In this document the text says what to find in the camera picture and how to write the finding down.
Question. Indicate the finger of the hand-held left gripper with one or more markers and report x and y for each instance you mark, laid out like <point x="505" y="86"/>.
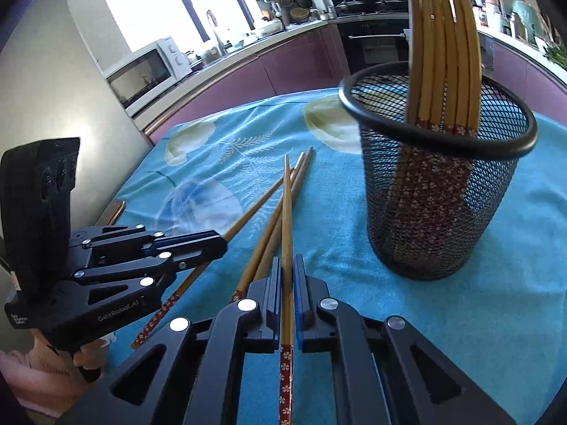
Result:
<point x="155" y="268"/>
<point x="195" y="241"/>

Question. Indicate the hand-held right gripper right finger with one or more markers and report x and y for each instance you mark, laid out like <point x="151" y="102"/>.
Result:
<point x="300" y="292"/>

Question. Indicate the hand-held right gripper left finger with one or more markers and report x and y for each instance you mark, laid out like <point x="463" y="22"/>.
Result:
<point x="274" y="287"/>

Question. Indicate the black mesh cup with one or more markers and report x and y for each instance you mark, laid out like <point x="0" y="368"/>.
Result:
<point x="487" y="212"/>

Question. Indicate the bunch of wooden chopsticks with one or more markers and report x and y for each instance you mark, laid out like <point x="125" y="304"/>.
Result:
<point x="443" y="53"/>

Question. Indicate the person's left forearm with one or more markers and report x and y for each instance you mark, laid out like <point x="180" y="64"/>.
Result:
<point x="40" y="380"/>

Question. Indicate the person's left hand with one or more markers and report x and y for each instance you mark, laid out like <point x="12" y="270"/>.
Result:
<point x="102" y="354"/>

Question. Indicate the copper-coloured flat object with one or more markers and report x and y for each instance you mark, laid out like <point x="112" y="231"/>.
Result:
<point x="113" y="212"/>

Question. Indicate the blue floral tablecloth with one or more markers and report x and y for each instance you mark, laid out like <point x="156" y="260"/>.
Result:
<point x="221" y="168"/>

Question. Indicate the white microwave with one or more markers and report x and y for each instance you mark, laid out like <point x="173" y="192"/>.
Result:
<point x="146" y="75"/>

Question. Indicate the long pink base cabinets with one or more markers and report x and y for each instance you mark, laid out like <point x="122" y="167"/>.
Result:
<point x="265" y="66"/>

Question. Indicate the steel faucet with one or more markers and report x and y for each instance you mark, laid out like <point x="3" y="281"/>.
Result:
<point x="215" y="31"/>

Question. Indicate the white casserole pot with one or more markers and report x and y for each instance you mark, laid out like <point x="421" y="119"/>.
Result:
<point x="271" y="27"/>

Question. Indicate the kitchen window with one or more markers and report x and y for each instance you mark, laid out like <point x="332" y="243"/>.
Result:
<point x="146" y="9"/>

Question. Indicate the woven basket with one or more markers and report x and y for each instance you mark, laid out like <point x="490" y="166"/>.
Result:
<point x="299" y="14"/>

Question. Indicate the black built-in oven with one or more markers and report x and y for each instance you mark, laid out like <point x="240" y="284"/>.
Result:
<point x="372" y="48"/>

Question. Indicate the black frying pan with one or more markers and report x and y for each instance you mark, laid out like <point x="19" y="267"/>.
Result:
<point x="303" y="0"/>

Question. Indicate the black lidded pot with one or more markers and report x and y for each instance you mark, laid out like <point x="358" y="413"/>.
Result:
<point x="347" y="6"/>
<point x="389" y="5"/>

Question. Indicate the pink corner base cabinets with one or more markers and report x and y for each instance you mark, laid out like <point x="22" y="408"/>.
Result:
<point x="540" y="88"/>

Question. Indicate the green leafy vegetables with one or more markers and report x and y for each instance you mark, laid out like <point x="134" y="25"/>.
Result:
<point x="558" y="55"/>

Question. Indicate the pale green appliance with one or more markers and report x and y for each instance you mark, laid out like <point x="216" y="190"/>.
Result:
<point x="527" y="20"/>

